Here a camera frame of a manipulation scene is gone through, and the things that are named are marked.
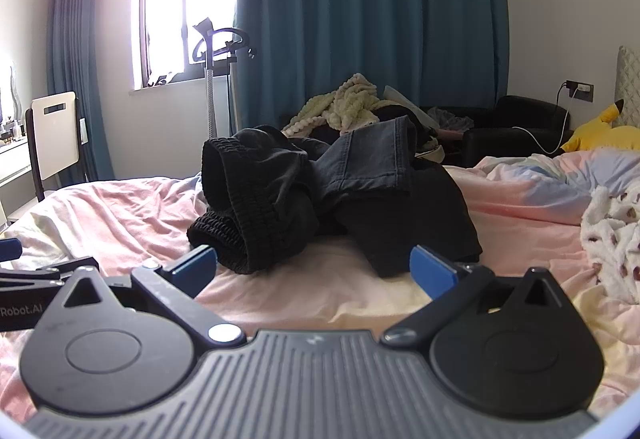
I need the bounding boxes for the black jeans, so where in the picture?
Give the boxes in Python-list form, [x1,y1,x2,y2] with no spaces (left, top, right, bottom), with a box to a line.
[186,116,483,277]

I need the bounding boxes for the white black chair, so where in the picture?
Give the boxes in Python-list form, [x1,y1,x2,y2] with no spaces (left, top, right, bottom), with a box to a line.
[24,91,88,202]

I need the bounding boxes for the teal curtain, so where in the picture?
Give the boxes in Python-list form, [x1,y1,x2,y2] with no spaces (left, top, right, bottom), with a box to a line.
[47,0,115,181]
[236,0,509,126]

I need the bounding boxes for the black sofa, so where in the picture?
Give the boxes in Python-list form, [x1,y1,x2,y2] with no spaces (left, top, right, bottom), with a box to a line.
[425,95,570,168]

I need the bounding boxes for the garment steamer stand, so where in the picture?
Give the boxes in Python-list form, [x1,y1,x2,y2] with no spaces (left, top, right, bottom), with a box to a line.
[192,17,255,139]

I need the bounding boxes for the teal curtain right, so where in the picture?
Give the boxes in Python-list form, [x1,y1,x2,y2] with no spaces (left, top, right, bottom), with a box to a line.
[236,0,509,126]

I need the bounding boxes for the wall power socket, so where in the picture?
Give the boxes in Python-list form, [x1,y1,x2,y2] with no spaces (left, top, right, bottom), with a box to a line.
[565,80,594,103]

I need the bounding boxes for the yellow pikachu plush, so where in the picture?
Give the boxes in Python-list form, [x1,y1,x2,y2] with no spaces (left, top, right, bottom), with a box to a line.
[561,100,640,153]

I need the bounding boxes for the teal curtain left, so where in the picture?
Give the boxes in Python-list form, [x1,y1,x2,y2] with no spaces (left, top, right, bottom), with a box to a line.
[47,0,115,181]

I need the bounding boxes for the white dresser desk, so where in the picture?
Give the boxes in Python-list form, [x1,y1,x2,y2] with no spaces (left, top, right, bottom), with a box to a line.
[1,138,36,222]

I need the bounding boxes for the white heart pattern fleece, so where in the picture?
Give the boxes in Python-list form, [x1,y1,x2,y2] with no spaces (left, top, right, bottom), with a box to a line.
[580,179,639,305]

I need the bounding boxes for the quilted beige headboard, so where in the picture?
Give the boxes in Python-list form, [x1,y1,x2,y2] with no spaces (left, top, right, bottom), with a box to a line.
[614,46,640,128]

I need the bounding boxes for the white charging cable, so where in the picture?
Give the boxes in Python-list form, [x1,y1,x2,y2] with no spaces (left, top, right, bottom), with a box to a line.
[511,86,582,156]

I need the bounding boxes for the cream knitted blanket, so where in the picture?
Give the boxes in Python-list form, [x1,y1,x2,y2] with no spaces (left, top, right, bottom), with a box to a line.
[282,73,396,138]

